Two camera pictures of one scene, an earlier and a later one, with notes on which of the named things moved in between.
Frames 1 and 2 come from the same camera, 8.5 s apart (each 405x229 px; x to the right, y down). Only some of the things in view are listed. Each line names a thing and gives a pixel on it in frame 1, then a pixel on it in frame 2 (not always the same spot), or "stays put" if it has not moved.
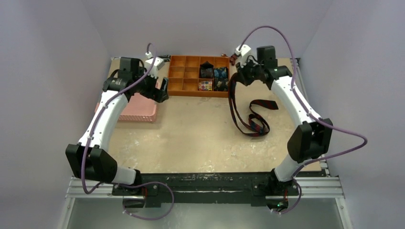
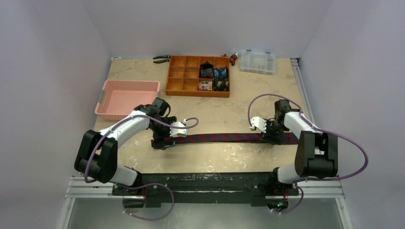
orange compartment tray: (184, 75) stays put
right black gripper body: (242, 75) -> (270, 132)
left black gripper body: (146, 87) -> (160, 131)
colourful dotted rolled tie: (206, 85) stays put
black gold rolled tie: (221, 84) stays put
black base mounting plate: (207, 188) stays put
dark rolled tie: (206, 70) stays put
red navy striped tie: (271, 104) -> (288, 138)
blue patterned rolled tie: (220, 72) stays put
